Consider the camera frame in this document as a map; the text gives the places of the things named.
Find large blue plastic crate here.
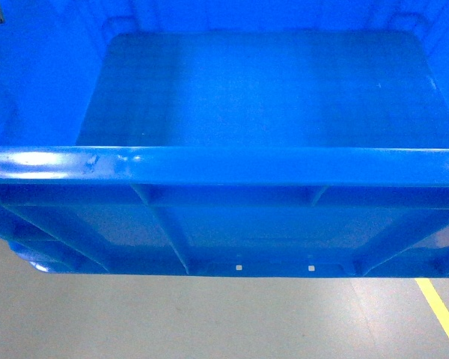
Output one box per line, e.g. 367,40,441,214
0,1,449,278

